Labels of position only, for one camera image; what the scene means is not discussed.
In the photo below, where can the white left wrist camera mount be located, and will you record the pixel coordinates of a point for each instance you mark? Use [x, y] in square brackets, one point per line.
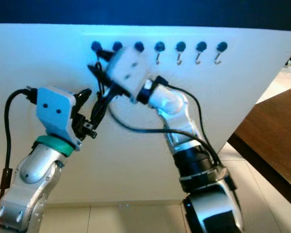
[56, 114]

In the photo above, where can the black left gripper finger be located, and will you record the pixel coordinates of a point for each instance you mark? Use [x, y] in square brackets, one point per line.
[90, 131]
[85, 93]

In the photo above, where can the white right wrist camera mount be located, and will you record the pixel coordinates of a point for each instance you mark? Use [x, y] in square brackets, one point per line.
[128, 68]

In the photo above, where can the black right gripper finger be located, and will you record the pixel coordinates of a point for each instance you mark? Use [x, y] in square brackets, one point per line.
[102, 76]
[108, 55]

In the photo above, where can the black knob wall hook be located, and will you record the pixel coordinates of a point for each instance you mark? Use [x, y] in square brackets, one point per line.
[201, 46]
[96, 46]
[222, 47]
[180, 46]
[117, 46]
[139, 47]
[159, 46]

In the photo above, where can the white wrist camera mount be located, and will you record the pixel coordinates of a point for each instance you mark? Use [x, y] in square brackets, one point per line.
[56, 114]
[128, 68]

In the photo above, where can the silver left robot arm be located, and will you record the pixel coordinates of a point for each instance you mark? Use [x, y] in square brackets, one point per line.
[31, 170]

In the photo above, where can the brown wooden table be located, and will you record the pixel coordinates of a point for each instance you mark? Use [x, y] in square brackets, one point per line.
[271, 131]

